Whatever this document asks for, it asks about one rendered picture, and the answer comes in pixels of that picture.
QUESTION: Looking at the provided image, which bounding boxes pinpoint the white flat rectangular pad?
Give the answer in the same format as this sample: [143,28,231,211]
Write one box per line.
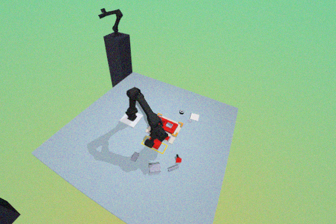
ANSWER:
[190,113,199,121]

